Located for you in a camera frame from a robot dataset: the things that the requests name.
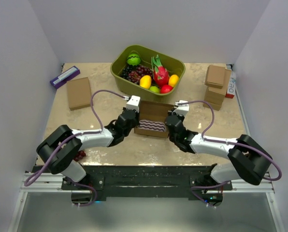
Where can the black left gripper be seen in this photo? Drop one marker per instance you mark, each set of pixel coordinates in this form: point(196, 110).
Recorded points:
point(137, 118)

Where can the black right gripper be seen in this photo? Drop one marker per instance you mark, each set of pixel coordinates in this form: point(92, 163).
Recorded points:
point(181, 117)

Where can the purple black striped cloth pad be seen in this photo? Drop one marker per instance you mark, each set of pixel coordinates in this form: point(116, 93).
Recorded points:
point(152, 125)

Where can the brown cardboard box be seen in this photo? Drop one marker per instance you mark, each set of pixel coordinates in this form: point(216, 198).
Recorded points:
point(78, 93)
point(154, 111)

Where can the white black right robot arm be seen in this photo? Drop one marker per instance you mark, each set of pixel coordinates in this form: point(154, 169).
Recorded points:
point(247, 159)

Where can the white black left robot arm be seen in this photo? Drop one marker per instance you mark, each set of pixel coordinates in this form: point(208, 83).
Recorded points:
point(59, 149)

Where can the flat brown cardboard box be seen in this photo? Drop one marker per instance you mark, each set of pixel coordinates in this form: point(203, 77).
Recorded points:
point(78, 93)

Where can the white red box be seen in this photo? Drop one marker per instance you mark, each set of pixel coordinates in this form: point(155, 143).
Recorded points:
point(231, 86)

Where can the purple white small box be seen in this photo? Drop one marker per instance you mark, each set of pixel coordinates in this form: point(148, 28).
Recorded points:
point(64, 77)

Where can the green toy lime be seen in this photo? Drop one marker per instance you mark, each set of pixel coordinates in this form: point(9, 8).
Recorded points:
point(154, 89)

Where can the dark red toy grapes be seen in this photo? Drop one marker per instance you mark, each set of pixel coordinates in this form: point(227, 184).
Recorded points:
point(138, 72)

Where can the dark blue toy grapes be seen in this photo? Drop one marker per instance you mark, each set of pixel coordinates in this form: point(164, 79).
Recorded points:
point(125, 73)

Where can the red toy apple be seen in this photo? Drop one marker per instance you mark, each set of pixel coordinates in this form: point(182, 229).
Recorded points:
point(165, 89)

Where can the red toy dragon fruit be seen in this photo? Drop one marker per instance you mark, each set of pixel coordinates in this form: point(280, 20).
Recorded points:
point(160, 73)

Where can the yellow orange toy mango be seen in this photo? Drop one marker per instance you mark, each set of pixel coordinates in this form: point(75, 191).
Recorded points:
point(173, 80)

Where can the red grapes on table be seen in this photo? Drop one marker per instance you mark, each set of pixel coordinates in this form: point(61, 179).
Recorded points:
point(79, 156)

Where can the green toy watermelon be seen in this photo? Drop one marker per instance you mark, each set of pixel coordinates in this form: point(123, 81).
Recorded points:
point(133, 59)

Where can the stacked brown cardboard boxes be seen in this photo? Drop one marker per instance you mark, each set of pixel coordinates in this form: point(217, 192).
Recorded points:
point(217, 80)

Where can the olive green plastic basin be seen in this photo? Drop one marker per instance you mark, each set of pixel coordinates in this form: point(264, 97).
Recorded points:
point(173, 66)

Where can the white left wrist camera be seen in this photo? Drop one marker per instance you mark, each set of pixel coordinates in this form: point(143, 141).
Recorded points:
point(133, 103)

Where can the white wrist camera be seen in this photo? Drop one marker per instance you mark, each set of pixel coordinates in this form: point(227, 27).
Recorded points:
point(181, 108)
point(133, 103)

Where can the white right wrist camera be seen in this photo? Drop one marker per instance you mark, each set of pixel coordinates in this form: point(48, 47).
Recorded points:
point(181, 108)

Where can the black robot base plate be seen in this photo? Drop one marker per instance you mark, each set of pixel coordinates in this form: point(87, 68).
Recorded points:
point(151, 182)

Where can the aluminium frame rail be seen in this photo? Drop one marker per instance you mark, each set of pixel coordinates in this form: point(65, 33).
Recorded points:
point(44, 184)

